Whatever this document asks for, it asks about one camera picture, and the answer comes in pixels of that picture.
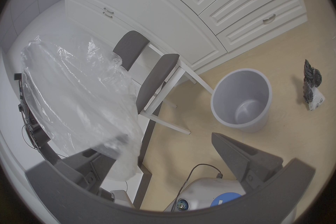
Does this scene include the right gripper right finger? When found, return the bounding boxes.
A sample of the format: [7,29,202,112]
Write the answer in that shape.
[212,132,284,191]

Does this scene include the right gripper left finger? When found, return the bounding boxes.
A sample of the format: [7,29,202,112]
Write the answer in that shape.
[54,135,128,192]

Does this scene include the clear plastic bag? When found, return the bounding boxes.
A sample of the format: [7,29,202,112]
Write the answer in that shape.
[21,35,143,181]

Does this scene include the white trash bin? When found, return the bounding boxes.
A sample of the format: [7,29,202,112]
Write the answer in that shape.
[211,68,272,133]

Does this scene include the crumpled black plastic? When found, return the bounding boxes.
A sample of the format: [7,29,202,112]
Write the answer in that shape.
[302,59,323,103]

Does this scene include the white printed wrapper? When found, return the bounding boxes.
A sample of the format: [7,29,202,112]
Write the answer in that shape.
[307,86,325,111]

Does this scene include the white chair grey cushions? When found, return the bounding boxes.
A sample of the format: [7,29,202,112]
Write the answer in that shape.
[113,30,214,135]

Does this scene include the white wardrobe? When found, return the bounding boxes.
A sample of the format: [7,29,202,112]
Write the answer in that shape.
[64,0,307,75]

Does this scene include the black cable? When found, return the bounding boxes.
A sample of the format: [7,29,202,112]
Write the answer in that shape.
[172,164,223,211]

